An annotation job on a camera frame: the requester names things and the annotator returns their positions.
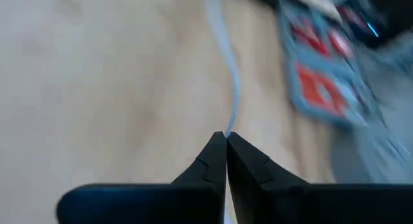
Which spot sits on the grey tool case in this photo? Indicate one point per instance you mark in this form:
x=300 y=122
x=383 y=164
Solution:
x=322 y=59

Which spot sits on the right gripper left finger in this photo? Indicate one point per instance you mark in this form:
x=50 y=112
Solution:
x=145 y=204

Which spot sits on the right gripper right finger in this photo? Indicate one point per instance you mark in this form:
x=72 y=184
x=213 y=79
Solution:
x=322 y=204

